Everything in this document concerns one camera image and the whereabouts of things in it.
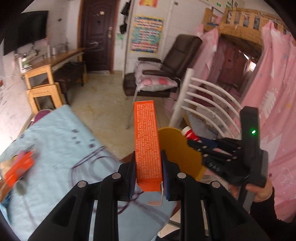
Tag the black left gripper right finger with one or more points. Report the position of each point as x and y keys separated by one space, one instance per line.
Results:
x=208 y=211

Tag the black sleeve forearm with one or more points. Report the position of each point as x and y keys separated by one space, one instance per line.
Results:
x=265 y=216

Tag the pink patterned cushion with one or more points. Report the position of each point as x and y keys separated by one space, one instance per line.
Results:
x=149 y=82

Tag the dark brown armchair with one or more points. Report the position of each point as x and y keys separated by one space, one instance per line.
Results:
x=174 y=66

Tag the pink bed curtain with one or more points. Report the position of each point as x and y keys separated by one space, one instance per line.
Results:
x=272 y=91

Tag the purple white vibration platform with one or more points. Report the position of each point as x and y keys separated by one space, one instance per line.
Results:
x=40 y=114

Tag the wooden loft bed frame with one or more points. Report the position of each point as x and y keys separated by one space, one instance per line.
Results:
x=242 y=27

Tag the white metal bed headboard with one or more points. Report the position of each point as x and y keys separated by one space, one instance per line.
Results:
x=209 y=103

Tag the light blue patterned tablecloth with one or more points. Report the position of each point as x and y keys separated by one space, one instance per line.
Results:
x=67 y=152

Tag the orange cardboard box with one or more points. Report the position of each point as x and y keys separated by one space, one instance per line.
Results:
x=146 y=146

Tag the wooden desk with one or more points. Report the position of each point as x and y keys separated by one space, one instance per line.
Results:
x=53 y=63

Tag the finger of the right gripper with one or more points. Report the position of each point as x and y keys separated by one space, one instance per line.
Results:
x=226 y=146
x=222 y=166

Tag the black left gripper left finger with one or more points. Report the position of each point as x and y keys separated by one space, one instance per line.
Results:
x=71 y=217

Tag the colourful wall poster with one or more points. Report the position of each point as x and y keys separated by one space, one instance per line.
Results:
x=146 y=34

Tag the dark piano bench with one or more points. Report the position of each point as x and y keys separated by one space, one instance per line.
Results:
x=68 y=75

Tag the yellow trash bucket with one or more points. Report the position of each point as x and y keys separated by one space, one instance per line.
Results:
x=177 y=151

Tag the small wooden stool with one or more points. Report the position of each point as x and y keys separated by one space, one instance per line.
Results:
x=52 y=91

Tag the dark brown entrance door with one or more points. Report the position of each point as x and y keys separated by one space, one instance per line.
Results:
x=96 y=30

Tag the red white can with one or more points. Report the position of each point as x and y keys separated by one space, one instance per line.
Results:
x=188 y=133

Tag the black wall television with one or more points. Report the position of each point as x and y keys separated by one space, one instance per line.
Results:
x=28 y=28

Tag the orange box on table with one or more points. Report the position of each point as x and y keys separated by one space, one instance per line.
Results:
x=23 y=162

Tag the person's right hand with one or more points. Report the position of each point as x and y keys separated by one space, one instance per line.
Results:
x=261 y=194

